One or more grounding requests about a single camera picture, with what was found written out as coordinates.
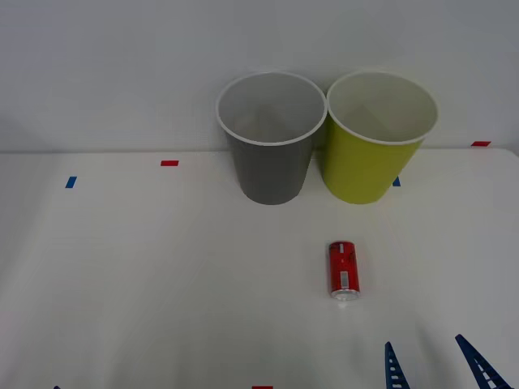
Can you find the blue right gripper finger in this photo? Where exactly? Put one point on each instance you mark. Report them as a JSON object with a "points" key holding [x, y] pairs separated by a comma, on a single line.
{"points": [[482, 368], [394, 370]]}

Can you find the red drink can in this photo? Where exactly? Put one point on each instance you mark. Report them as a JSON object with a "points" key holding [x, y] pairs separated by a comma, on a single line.
{"points": [[344, 267]]}

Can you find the yellow-green plastic waste bin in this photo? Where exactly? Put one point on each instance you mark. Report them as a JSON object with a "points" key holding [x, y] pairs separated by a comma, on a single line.
{"points": [[361, 170]]}

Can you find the grey plastic waste bin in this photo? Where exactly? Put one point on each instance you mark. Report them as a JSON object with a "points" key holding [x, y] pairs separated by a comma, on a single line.
{"points": [[271, 170]]}

